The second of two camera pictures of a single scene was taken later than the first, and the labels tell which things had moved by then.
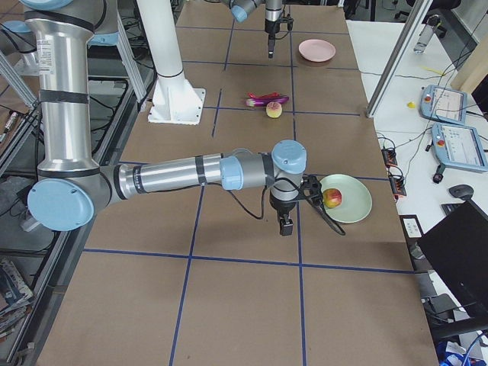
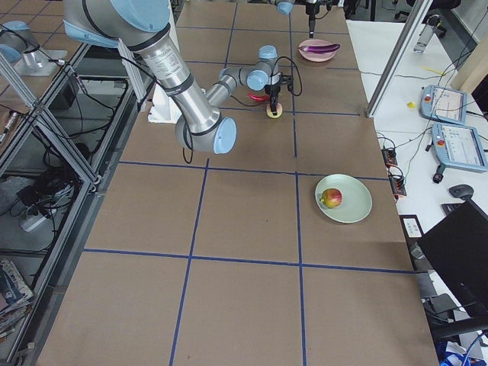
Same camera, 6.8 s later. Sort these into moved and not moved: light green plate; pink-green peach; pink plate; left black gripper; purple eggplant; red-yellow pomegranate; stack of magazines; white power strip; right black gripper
Moved: left black gripper; right black gripper; purple eggplant
Not moved: pink-green peach; red-yellow pomegranate; pink plate; stack of magazines; white power strip; light green plate
